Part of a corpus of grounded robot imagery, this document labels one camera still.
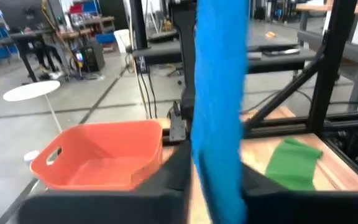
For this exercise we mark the orange plastic bin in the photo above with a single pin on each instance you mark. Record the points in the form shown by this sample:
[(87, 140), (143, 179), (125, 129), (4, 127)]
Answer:
[(104, 149)]

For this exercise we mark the black computer tower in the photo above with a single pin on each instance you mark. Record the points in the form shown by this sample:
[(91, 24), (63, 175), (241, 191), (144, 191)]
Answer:
[(93, 59)]

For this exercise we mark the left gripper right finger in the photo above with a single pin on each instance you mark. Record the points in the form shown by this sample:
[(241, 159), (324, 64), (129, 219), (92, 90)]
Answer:
[(306, 208)]

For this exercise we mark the white bucket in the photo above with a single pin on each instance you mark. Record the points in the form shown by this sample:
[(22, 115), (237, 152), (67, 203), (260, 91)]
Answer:
[(122, 40)]

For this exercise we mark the dark grey desk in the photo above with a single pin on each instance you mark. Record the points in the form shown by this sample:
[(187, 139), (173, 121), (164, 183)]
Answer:
[(160, 53)]

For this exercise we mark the blue crate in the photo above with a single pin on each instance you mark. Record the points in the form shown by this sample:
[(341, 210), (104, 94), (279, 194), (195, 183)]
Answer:
[(106, 38)]

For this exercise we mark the black vertical post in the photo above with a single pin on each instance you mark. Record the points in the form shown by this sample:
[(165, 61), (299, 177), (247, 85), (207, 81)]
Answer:
[(138, 25)]

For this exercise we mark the white round side table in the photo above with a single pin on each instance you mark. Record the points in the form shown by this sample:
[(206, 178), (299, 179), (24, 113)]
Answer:
[(31, 90)]

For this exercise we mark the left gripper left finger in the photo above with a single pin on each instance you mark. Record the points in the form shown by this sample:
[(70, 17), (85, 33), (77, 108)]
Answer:
[(104, 208)]

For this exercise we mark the black aluminium rig frame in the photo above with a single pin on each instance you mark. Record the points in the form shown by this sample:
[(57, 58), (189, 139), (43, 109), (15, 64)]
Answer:
[(331, 77)]

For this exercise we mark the black work table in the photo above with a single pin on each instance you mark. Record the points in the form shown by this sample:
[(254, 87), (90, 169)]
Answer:
[(26, 35)]

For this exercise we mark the white cylindrical cup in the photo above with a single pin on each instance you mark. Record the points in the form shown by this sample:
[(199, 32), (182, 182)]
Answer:
[(31, 157)]

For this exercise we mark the blue elastic bandage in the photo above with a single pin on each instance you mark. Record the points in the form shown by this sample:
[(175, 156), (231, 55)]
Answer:
[(219, 93)]

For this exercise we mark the green elastic bandage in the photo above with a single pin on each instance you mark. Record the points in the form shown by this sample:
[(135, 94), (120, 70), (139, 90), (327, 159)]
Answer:
[(294, 165)]

